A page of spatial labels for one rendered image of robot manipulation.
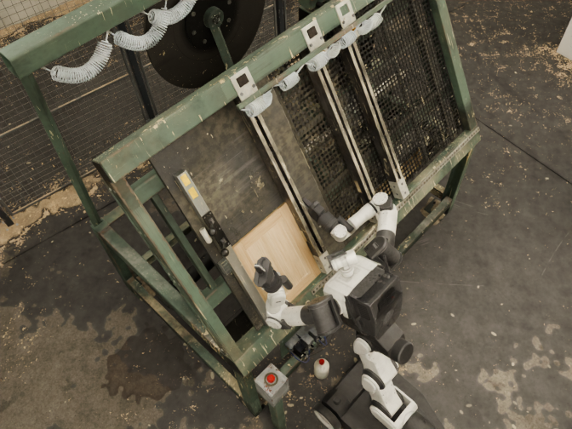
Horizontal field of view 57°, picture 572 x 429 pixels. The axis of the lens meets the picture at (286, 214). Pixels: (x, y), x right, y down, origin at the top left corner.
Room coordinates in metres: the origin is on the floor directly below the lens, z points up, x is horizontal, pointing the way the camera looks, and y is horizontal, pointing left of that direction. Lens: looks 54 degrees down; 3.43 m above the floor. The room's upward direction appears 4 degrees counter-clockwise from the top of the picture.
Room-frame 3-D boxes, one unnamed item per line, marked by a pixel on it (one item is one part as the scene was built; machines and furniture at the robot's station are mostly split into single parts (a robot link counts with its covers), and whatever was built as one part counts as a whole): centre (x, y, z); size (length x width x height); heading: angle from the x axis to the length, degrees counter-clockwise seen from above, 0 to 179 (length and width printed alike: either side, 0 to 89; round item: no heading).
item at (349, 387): (0.87, -0.52, 0.19); 0.64 x 0.52 x 0.33; 43
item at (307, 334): (1.20, -0.15, 0.69); 0.50 x 0.14 x 0.24; 133
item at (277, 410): (0.84, 0.12, 0.38); 0.06 x 0.06 x 0.75; 43
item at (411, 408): (0.85, -0.54, 0.28); 0.21 x 0.20 x 0.13; 43
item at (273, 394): (0.84, 0.12, 0.84); 0.12 x 0.12 x 0.18; 43
